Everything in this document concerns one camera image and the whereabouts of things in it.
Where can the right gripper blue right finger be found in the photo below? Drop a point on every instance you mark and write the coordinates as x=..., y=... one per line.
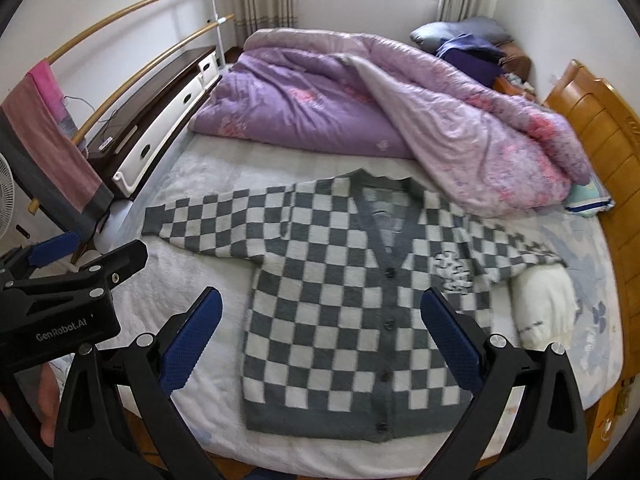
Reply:
x=457, y=337

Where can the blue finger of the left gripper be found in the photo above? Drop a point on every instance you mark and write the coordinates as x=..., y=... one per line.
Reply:
x=53, y=249

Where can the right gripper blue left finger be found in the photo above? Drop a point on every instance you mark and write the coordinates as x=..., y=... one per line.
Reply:
x=184, y=337

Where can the grey white checkered cardigan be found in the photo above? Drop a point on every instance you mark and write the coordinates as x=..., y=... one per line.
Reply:
x=334, y=344

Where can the person's left hand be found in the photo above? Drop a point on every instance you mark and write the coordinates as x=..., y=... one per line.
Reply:
x=48, y=401

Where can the white floral bed sheet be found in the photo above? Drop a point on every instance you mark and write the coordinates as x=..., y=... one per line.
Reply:
x=211, y=402

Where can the white standing fan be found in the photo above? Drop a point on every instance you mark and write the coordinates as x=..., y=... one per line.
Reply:
x=7, y=192

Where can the pink grey hanging towel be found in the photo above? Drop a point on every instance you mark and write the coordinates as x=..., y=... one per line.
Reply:
x=37, y=141

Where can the cream white folded garment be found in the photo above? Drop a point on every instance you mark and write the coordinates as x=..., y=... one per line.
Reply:
x=544, y=306

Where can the dark white TV cabinet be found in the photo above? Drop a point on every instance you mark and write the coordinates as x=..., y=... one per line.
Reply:
x=123, y=152

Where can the lower wooden ballet bar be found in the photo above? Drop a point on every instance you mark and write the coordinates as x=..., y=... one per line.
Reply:
x=119, y=96

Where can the wooden ballet bar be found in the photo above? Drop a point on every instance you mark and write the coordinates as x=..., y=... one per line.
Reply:
x=119, y=96
x=96, y=27

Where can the upper wooden ballet bar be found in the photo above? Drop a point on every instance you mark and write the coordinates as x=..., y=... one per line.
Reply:
x=96, y=27

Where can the striped light pillow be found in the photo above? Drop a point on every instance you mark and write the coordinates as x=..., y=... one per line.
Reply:
x=590, y=199

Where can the wooden headboard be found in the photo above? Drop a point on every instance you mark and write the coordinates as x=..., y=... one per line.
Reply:
x=608, y=129

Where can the purple floral duvet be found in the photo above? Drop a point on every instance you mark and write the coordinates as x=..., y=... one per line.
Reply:
x=365, y=95

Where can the wooden nightstand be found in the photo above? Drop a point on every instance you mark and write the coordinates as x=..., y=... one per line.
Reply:
x=516, y=66

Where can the blue grey pillow pile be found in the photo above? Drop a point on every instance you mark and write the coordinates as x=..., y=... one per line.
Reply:
x=471, y=46

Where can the wooden bed frame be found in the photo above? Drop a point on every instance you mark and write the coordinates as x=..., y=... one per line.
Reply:
x=614, y=446

